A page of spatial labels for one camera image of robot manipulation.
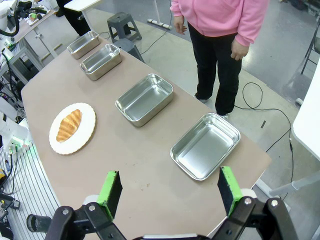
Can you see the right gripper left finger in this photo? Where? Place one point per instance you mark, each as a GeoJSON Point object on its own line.
{"type": "Point", "coordinates": [112, 195]}

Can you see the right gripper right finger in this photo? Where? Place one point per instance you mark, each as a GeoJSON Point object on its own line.
{"type": "Point", "coordinates": [226, 190]}

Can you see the golden brown croissant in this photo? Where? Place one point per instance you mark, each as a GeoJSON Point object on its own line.
{"type": "Point", "coordinates": [68, 125]}

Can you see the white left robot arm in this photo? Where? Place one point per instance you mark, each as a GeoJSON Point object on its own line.
{"type": "Point", "coordinates": [15, 130]}

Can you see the person's right forearm pink sleeve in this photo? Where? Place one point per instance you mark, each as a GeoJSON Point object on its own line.
{"type": "Point", "coordinates": [176, 7]}

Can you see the person's left forearm pink sleeve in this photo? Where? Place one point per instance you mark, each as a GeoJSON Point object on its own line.
{"type": "Point", "coordinates": [250, 30]}

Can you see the stainless steel rectangular container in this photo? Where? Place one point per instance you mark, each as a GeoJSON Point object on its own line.
{"type": "Point", "coordinates": [100, 62]}
{"type": "Point", "coordinates": [82, 43]}
{"type": "Point", "coordinates": [205, 147]}
{"type": "Point", "coordinates": [145, 100]}

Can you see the person's left hand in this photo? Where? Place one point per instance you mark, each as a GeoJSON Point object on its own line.
{"type": "Point", "coordinates": [240, 50]}

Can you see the person's right hand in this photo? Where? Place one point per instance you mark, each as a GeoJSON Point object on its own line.
{"type": "Point", "coordinates": [180, 25]}

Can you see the white scalloped plate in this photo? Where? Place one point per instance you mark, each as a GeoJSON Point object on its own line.
{"type": "Point", "coordinates": [86, 130]}

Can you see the white sneaker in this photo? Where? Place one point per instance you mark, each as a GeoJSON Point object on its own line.
{"type": "Point", "coordinates": [224, 116]}
{"type": "Point", "coordinates": [201, 99]}

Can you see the large white table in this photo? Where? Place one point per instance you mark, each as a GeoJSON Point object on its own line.
{"type": "Point", "coordinates": [310, 120]}

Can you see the grey plastic stool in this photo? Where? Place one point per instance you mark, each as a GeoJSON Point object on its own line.
{"type": "Point", "coordinates": [130, 47]}
{"type": "Point", "coordinates": [120, 18]}

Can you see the black folding chair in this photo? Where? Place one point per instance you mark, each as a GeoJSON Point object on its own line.
{"type": "Point", "coordinates": [317, 45]}

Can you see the pink zip hoodie torso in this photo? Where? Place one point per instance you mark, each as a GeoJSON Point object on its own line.
{"type": "Point", "coordinates": [220, 15]}

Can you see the white power strip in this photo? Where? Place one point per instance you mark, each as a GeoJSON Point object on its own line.
{"type": "Point", "coordinates": [160, 24]}

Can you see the person in black clothes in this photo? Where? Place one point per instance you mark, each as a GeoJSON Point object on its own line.
{"type": "Point", "coordinates": [75, 20]}

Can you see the brown side table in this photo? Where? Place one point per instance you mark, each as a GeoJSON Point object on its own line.
{"type": "Point", "coordinates": [27, 27]}

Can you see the white desk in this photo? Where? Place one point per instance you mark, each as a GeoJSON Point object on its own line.
{"type": "Point", "coordinates": [82, 3]}

